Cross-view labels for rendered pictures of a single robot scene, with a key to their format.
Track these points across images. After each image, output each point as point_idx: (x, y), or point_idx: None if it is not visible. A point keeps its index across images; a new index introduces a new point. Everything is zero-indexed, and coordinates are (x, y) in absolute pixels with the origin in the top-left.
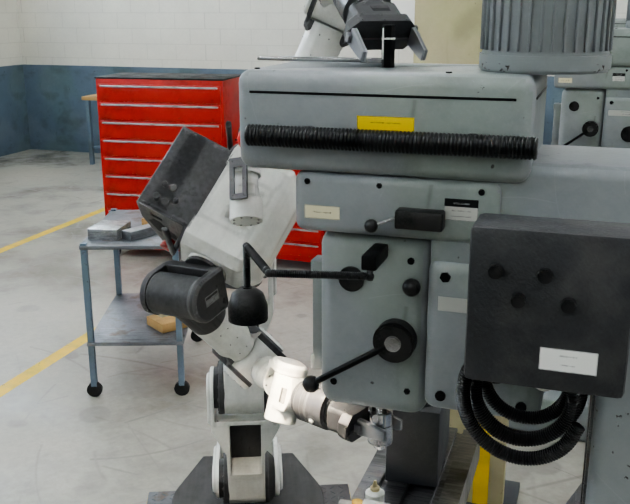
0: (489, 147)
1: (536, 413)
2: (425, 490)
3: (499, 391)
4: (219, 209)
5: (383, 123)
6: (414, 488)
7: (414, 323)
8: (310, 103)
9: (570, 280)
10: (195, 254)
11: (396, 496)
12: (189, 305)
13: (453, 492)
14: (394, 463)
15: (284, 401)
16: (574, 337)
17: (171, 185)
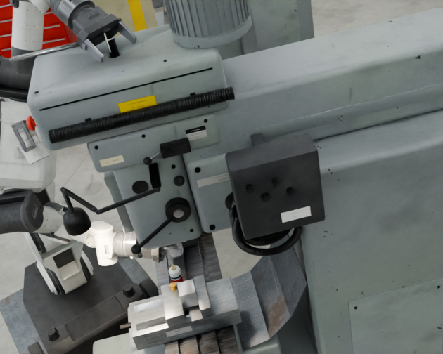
0: (207, 102)
1: None
2: (193, 248)
3: None
4: (12, 154)
5: (136, 103)
6: (187, 250)
7: (185, 196)
8: (84, 105)
9: (288, 179)
10: (8, 187)
11: (180, 260)
12: (25, 225)
13: (209, 242)
14: None
15: (109, 252)
16: (296, 203)
17: None
